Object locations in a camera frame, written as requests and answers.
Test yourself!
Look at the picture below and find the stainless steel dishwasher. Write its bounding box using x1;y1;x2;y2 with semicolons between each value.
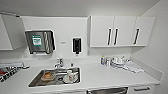
86;86;129;94

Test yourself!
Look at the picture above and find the small countertop soap pump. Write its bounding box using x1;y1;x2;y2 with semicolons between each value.
69;61;75;68

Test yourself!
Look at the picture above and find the small blue-capped bottle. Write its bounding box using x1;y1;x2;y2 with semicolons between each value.
100;55;107;66

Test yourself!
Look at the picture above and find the small white bottle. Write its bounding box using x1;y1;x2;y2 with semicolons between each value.
105;58;111;67

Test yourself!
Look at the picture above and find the chrome sink faucet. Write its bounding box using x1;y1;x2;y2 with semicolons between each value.
54;58;65;69

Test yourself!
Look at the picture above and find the white patterned bowl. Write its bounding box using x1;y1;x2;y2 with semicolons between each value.
63;69;76;84

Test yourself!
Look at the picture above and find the stack of white dishes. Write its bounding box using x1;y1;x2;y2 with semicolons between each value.
110;55;127;70

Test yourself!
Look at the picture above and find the grey paper towel dispenser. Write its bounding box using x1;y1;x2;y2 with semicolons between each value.
24;29;56;55

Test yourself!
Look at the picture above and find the orange bowl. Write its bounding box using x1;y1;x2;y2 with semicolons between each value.
41;70;55;81

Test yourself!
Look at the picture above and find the white cloth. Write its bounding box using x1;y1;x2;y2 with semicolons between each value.
123;61;145;75

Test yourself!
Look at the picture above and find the stainless steel sink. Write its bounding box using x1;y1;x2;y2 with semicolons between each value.
28;67;82;88

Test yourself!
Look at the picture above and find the white drawer unit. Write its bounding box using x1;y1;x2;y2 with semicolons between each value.
128;84;155;94

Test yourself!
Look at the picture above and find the black wall soap dispenser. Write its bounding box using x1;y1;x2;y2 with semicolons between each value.
72;37;82;55

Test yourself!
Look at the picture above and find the white three-door wall cabinet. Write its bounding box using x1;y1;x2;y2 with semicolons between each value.
88;14;156;48

